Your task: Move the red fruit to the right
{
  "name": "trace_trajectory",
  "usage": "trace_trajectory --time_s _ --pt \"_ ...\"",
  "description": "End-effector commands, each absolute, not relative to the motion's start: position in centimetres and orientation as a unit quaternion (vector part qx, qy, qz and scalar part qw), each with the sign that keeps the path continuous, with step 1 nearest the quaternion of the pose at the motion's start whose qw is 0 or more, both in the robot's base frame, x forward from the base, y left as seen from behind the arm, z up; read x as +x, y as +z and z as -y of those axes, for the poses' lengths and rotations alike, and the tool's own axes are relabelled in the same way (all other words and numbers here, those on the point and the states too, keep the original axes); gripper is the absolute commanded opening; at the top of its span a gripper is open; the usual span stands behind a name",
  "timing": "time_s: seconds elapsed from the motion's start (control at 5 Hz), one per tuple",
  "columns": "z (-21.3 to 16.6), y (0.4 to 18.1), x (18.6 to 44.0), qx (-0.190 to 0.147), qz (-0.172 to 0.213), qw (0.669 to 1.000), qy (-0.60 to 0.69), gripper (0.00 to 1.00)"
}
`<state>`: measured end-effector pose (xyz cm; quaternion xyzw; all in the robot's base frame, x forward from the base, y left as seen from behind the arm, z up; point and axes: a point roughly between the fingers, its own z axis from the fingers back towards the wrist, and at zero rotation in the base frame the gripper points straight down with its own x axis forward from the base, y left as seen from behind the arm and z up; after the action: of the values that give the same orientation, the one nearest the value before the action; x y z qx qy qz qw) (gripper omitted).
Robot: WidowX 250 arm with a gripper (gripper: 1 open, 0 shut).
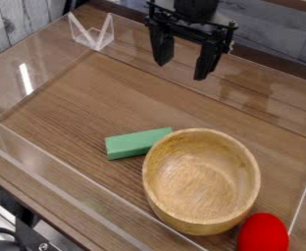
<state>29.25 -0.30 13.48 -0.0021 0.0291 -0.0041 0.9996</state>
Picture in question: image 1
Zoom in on black metal table frame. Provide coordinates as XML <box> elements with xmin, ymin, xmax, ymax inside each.
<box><xmin>0</xmin><ymin>186</ymin><xmax>83</xmax><ymax>251</ymax></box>

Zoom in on clear acrylic enclosure walls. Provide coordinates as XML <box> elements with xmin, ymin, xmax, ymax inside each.
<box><xmin>0</xmin><ymin>16</ymin><xmax>306</xmax><ymax>251</ymax></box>

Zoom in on green rectangular block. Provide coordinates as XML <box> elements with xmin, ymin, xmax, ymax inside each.
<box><xmin>105</xmin><ymin>127</ymin><xmax>173</xmax><ymax>160</ymax></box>

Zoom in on red plush fruit green leaf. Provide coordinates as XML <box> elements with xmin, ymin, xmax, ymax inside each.
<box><xmin>237</xmin><ymin>213</ymin><xmax>289</xmax><ymax>251</ymax></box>

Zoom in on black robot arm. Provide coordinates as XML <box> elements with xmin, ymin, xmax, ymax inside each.
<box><xmin>146</xmin><ymin>0</ymin><xmax>238</xmax><ymax>80</ymax></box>

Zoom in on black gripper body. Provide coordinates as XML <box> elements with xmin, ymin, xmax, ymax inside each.
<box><xmin>146</xmin><ymin>0</ymin><xmax>238</xmax><ymax>53</ymax></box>

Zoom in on clear acrylic corner bracket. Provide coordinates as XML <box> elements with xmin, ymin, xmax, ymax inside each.
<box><xmin>68</xmin><ymin>13</ymin><xmax>114</xmax><ymax>51</ymax></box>

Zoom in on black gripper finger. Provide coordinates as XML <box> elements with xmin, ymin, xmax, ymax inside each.
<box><xmin>150</xmin><ymin>25</ymin><xmax>174</xmax><ymax>67</ymax></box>
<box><xmin>194</xmin><ymin>40</ymin><xmax>221</xmax><ymax>80</ymax></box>

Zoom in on wooden bowl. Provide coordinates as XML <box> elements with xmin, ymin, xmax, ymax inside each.
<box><xmin>143</xmin><ymin>128</ymin><xmax>261</xmax><ymax>235</ymax></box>

